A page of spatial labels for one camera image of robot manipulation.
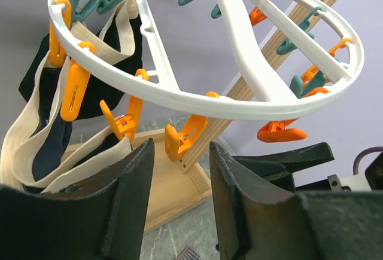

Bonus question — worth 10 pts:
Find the orange clothes peg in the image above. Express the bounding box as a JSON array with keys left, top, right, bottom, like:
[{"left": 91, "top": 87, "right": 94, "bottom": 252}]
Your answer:
[
  {"left": 165, "top": 114, "right": 208, "bottom": 162},
  {"left": 99, "top": 68, "right": 149, "bottom": 142},
  {"left": 256, "top": 87, "right": 330, "bottom": 143}
]

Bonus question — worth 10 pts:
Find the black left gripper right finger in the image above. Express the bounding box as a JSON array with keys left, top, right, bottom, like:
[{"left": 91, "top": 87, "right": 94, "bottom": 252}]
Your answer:
[{"left": 209, "top": 142, "right": 382, "bottom": 259}]

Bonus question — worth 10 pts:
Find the white round clip hanger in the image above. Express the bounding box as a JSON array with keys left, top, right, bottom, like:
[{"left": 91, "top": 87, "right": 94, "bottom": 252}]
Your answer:
[{"left": 48, "top": 0, "right": 364, "bottom": 121}]

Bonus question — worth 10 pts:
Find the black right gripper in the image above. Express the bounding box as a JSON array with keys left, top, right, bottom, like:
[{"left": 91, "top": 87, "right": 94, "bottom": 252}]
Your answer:
[{"left": 233, "top": 142, "right": 382, "bottom": 192}]

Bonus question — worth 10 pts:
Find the teal clothes peg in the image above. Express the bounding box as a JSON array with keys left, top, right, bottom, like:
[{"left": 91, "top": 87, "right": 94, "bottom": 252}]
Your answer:
[{"left": 290, "top": 71, "right": 326, "bottom": 99}]

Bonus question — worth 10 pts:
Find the navy underwear beige waistband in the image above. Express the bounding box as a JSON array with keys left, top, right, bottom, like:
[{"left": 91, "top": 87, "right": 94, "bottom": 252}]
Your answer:
[{"left": 1, "top": 54, "right": 132, "bottom": 193}]

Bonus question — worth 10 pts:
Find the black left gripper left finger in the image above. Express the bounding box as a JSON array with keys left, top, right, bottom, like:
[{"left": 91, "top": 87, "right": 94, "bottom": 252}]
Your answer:
[{"left": 1, "top": 139, "right": 154, "bottom": 259}]

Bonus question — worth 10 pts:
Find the wooden hanging rack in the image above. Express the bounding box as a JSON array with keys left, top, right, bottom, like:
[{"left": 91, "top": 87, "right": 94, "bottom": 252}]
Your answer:
[{"left": 64, "top": 0, "right": 354, "bottom": 235}]

